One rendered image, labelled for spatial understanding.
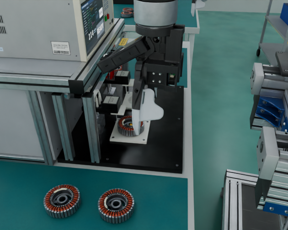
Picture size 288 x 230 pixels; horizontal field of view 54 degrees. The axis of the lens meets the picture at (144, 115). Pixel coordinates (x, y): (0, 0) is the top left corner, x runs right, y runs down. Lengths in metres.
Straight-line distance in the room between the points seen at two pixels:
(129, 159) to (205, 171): 1.15
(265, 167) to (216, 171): 1.33
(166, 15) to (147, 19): 0.03
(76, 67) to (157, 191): 0.49
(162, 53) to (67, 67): 0.49
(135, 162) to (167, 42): 0.63
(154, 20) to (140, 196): 0.64
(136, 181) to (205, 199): 1.01
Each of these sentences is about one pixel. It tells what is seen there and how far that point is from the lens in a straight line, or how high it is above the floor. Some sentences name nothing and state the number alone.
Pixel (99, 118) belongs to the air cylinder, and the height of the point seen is 0.82.
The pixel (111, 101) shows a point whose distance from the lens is 1.12.
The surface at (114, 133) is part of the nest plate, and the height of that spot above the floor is 0.78.
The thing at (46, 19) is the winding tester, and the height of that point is 1.25.
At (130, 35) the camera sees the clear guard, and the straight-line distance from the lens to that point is 1.38.
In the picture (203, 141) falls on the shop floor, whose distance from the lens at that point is 2.41.
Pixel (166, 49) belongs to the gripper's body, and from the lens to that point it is 0.51.
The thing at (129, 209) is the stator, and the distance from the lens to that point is 0.89.
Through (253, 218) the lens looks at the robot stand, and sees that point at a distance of 1.69.
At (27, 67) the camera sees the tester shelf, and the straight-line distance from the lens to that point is 0.99.
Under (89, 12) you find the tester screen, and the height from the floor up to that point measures 1.26.
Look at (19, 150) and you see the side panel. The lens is 1.15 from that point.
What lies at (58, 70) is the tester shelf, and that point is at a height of 1.11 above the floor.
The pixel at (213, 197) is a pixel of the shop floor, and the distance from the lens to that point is 1.99.
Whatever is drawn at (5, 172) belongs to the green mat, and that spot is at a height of 0.75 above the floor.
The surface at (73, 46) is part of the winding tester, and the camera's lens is 0.97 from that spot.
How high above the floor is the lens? 1.50
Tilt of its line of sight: 34 degrees down
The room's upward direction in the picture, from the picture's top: straight up
